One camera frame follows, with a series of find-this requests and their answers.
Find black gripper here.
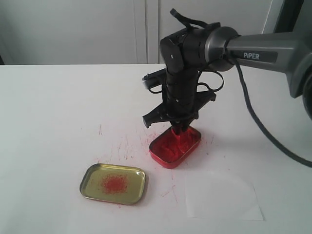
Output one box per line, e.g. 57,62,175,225
143,70,216,134

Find red stamp block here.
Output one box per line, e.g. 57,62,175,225
171,129,188,144

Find red ink pad tin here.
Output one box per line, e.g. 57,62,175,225
149,126,201,169

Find white paper sheet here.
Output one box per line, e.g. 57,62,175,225
185,171,265,221

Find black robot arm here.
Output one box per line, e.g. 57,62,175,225
143,25,312,133

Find gold metal tin lid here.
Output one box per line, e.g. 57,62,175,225
79,163,146,205

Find white cabinet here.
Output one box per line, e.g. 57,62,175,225
0,0,283,65

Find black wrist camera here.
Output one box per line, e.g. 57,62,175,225
142,68,166,90

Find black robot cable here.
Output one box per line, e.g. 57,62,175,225
170,8,312,168

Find dark vertical post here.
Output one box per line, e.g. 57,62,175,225
273,0,304,33

